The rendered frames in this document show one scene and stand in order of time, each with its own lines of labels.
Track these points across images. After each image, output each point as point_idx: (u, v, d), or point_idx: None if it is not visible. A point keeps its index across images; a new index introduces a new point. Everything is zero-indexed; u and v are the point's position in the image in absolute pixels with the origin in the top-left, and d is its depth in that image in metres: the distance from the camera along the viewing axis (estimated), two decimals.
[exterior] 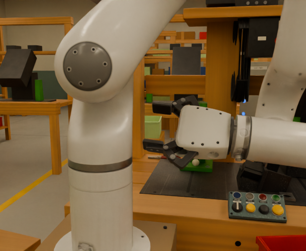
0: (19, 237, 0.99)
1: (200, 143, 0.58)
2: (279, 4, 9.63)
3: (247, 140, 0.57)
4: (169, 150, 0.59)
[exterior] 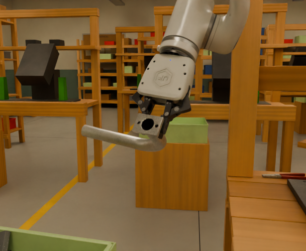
0: None
1: None
2: (298, 0, 9.24)
3: None
4: (146, 109, 0.67)
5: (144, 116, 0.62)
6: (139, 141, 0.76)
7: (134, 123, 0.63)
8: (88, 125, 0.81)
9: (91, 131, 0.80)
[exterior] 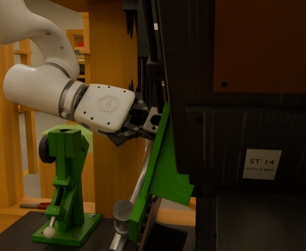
0: None
1: (100, 132, 0.65)
2: None
3: None
4: (132, 134, 0.64)
5: (148, 122, 0.61)
6: (143, 177, 0.69)
7: (154, 131, 0.60)
8: (112, 242, 0.61)
9: (122, 235, 0.61)
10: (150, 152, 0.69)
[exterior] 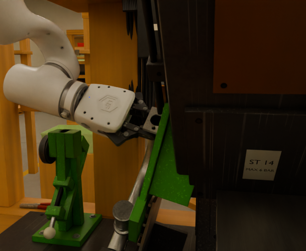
0: None
1: (100, 132, 0.65)
2: None
3: None
4: (132, 134, 0.64)
5: (148, 122, 0.61)
6: (142, 177, 0.69)
7: (153, 131, 0.60)
8: (111, 242, 0.61)
9: None
10: (149, 151, 0.69)
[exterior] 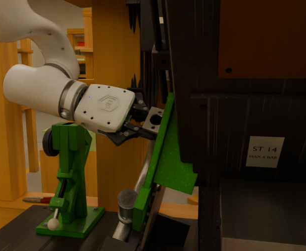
0: None
1: (100, 132, 0.65)
2: None
3: None
4: (132, 134, 0.63)
5: (148, 121, 0.61)
6: (143, 178, 0.69)
7: (153, 131, 0.60)
8: None
9: (121, 235, 0.61)
10: (150, 152, 0.69)
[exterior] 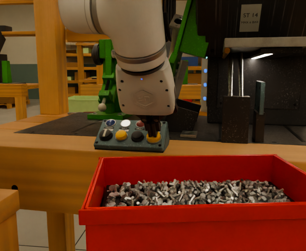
0: None
1: None
2: None
3: None
4: None
5: (172, 22, 0.90)
6: None
7: (176, 27, 0.89)
8: None
9: None
10: (172, 51, 0.97)
